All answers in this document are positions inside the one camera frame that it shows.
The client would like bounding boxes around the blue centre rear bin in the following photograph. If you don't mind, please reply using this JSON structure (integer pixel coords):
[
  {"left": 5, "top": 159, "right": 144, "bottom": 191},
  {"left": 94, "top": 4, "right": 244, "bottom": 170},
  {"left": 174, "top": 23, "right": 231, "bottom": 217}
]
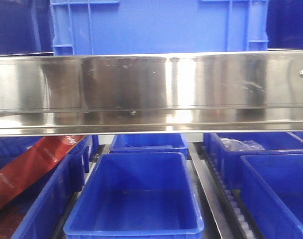
[{"left": 110, "top": 133, "right": 189, "bottom": 159}]

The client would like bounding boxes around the blue bin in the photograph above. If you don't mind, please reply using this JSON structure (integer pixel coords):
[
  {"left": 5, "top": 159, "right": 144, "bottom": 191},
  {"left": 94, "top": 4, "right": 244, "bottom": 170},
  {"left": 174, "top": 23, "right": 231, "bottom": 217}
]
[
  {"left": 0, "top": 135, "right": 99, "bottom": 239},
  {"left": 203, "top": 132, "right": 303, "bottom": 190},
  {"left": 64, "top": 152, "right": 204, "bottom": 239},
  {"left": 110, "top": 133, "right": 189, "bottom": 159},
  {"left": 240, "top": 154, "right": 303, "bottom": 239}
]

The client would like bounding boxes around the blue right rear bin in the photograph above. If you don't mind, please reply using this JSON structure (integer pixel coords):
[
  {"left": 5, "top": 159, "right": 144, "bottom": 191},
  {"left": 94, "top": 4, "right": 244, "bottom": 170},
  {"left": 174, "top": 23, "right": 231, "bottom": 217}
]
[{"left": 203, "top": 132, "right": 303, "bottom": 190}]

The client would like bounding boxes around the blue centre front bin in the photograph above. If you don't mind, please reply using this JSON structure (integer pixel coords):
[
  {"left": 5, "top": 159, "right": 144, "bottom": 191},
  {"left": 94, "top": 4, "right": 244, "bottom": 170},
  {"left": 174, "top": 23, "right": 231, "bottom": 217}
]
[{"left": 64, "top": 152, "right": 204, "bottom": 239}]

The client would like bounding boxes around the clear plastic bag in bin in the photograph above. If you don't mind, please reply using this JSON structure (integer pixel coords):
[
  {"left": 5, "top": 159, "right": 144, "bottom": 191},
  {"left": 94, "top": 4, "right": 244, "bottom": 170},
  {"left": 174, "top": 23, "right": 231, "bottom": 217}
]
[{"left": 220, "top": 138, "right": 265, "bottom": 151}]

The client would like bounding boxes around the blue left bin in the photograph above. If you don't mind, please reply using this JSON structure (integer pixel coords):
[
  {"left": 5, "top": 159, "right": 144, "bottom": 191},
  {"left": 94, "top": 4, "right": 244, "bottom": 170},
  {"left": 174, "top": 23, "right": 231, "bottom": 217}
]
[{"left": 0, "top": 135, "right": 99, "bottom": 239}]

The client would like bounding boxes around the blue right front bin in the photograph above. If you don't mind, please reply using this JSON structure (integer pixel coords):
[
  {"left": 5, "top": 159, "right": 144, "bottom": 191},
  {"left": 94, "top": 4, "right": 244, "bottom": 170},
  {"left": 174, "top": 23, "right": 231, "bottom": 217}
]
[{"left": 240, "top": 154, "right": 303, "bottom": 239}]

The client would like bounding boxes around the red packaging bag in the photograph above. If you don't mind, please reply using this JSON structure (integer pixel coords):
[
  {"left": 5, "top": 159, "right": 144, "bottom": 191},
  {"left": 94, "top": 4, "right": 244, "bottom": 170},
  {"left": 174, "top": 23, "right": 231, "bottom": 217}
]
[{"left": 0, "top": 135, "right": 85, "bottom": 209}]

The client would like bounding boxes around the large blue upper crate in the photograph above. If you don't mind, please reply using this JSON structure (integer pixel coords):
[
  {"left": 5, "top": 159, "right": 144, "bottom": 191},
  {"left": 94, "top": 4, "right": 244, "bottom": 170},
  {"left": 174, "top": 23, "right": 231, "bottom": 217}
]
[{"left": 50, "top": 0, "right": 269, "bottom": 55}]

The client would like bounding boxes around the dark blue upper left crate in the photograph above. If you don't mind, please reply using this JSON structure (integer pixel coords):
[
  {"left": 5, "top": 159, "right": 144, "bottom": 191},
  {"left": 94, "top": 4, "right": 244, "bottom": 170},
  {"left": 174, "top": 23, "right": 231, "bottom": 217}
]
[{"left": 0, "top": 0, "right": 53, "bottom": 55}]

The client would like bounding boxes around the dark blue crate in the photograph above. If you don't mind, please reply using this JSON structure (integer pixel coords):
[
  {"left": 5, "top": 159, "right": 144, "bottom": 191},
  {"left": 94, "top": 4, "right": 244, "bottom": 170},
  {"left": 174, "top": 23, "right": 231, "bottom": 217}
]
[
  {"left": 0, "top": 0, "right": 53, "bottom": 55},
  {"left": 266, "top": 0, "right": 303, "bottom": 50}
]

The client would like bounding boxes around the dark blue upper right crate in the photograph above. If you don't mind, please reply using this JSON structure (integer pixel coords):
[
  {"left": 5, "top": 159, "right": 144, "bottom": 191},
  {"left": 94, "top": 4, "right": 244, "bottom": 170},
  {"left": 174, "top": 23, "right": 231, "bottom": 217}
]
[{"left": 266, "top": 0, "right": 303, "bottom": 50}]

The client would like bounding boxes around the stainless steel shelf rail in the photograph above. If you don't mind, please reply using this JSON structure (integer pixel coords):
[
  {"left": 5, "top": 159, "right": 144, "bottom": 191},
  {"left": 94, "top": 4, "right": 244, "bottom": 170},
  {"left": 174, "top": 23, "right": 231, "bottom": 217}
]
[{"left": 0, "top": 50, "right": 303, "bottom": 136}]

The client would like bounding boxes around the roller track rail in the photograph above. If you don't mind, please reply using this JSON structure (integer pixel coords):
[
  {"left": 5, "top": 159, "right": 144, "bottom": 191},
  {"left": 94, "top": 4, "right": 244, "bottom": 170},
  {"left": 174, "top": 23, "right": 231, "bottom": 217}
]
[{"left": 187, "top": 142, "right": 264, "bottom": 239}]

